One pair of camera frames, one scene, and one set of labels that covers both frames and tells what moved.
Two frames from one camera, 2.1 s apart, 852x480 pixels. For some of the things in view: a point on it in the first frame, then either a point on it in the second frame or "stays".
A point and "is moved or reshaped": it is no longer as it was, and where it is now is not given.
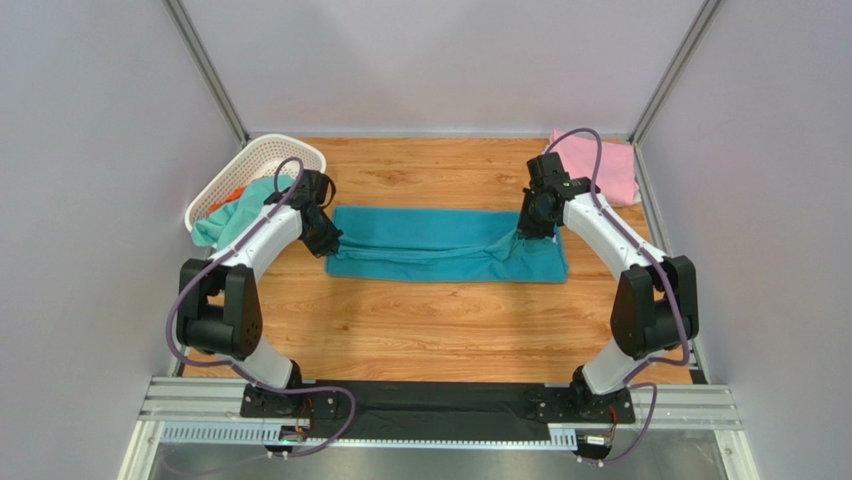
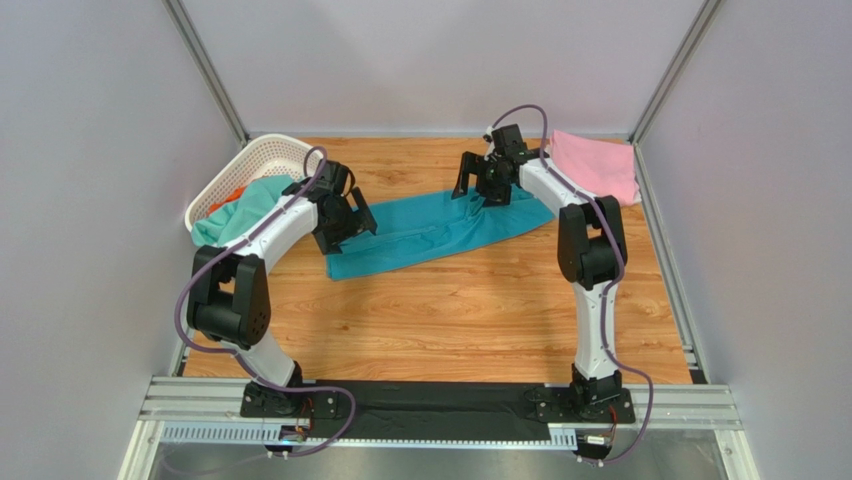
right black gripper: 534,226 to 485,178
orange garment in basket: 236,194 stays
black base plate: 362,410 stays
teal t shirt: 426,244 is moved or reshaped
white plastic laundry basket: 258,158 stays
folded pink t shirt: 617,180 stays
